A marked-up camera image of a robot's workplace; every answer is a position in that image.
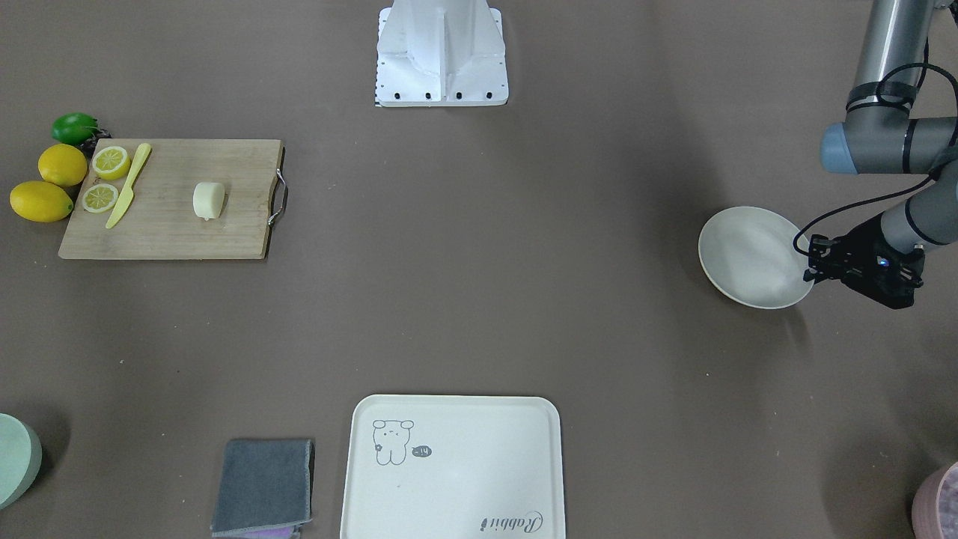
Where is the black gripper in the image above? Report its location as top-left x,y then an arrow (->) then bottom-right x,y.
804,216 -> 925,309

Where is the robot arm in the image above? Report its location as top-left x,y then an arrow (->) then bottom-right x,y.
793,1 -> 957,309

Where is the cream rabbit tray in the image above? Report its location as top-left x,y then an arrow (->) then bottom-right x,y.
340,395 -> 566,538

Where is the white steamed bun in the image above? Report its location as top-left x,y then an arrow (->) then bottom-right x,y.
192,182 -> 226,221

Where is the beige round plate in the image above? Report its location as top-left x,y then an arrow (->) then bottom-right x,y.
698,206 -> 814,310

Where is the pink bowl of ice cubes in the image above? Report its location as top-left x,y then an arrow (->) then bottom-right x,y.
911,463 -> 957,538

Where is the grey folded cloth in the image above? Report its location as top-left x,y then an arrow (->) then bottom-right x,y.
211,438 -> 314,538

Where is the wooden cutting board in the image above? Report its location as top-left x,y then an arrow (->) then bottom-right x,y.
58,138 -> 284,260

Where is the yellow plastic knife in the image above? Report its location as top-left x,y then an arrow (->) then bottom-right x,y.
105,142 -> 153,229

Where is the lemon half upper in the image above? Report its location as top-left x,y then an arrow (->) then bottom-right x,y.
91,144 -> 132,181

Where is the lemon half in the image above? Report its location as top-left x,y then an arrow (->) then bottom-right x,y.
78,182 -> 120,214
91,144 -> 132,181

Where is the lemon half lower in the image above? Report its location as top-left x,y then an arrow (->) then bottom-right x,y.
78,182 -> 120,214

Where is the green lime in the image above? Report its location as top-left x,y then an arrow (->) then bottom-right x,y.
50,112 -> 100,146

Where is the whole lemon far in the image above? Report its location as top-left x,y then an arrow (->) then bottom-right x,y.
37,143 -> 88,187

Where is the whole lemon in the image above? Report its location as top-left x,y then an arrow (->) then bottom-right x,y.
9,180 -> 74,224
37,143 -> 88,187

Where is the whole lemon near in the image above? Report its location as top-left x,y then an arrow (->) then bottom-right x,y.
9,180 -> 74,224

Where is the mint green bowl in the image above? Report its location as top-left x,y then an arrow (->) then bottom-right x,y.
1,413 -> 42,510

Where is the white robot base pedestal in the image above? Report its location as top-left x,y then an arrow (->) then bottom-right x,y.
374,1 -> 510,107

